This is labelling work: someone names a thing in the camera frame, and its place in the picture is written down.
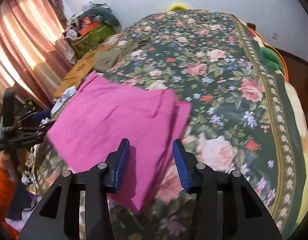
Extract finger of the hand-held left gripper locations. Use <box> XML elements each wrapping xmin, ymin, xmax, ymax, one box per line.
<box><xmin>17</xmin><ymin>110</ymin><xmax>51</xmax><ymax>125</ymax></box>
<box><xmin>17</xmin><ymin>120</ymin><xmax>56</xmax><ymax>144</ymax></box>

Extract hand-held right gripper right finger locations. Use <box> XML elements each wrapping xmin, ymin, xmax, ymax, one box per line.
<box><xmin>172</xmin><ymin>138</ymin><xmax>283</xmax><ymax>240</ymax></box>

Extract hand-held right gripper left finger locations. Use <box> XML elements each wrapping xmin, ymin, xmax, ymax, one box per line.
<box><xmin>19</xmin><ymin>138</ymin><xmax>131</xmax><ymax>240</ymax></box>

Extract pink pants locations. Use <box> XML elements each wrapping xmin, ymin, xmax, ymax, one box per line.
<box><xmin>47</xmin><ymin>72</ymin><xmax>193</xmax><ymax>214</ymax></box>

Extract olive green pants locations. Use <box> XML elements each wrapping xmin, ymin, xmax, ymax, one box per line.
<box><xmin>93</xmin><ymin>36</ymin><xmax>152</xmax><ymax>72</ymax></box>

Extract person's left hand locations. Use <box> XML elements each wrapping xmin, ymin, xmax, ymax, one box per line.
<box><xmin>0</xmin><ymin>151</ymin><xmax>20</xmax><ymax>183</ymax></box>

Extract wooden lap desk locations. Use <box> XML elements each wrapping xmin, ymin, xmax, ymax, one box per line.
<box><xmin>53</xmin><ymin>44</ymin><xmax>112</xmax><ymax>101</ymax></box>

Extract pink curtain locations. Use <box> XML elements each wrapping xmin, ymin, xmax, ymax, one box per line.
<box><xmin>0</xmin><ymin>0</ymin><xmax>74</xmax><ymax>110</ymax></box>

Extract floral bed blanket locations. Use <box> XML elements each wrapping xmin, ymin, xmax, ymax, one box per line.
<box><xmin>35</xmin><ymin>9</ymin><xmax>306</xmax><ymax>240</ymax></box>

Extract orange box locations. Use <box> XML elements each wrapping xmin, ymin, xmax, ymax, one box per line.
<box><xmin>80</xmin><ymin>22</ymin><xmax>100</xmax><ymax>37</ymax></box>

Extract red striped cloth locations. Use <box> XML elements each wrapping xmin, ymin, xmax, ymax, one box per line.
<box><xmin>104</xmin><ymin>32</ymin><xmax>129</xmax><ymax>47</ymax></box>

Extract pile of mixed clothes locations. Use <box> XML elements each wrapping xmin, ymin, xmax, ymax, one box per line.
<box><xmin>65</xmin><ymin>2</ymin><xmax>112</xmax><ymax>39</ymax></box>

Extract grey plush pillow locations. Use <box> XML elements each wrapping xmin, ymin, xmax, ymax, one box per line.
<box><xmin>81</xmin><ymin>5</ymin><xmax>122</xmax><ymax>33</ymax></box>

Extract colourful fleece blanket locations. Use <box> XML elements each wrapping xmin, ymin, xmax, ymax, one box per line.
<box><xmin>249</xmin><ymin>27</ymin><xmax>308</xmax><ymax>238</ymax></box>

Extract yellow curved foam tube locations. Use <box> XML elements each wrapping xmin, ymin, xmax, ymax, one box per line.
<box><xmin>167</xmin><ymin>2</ymin><xmax>191</xmax><ymax>12</ymax></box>

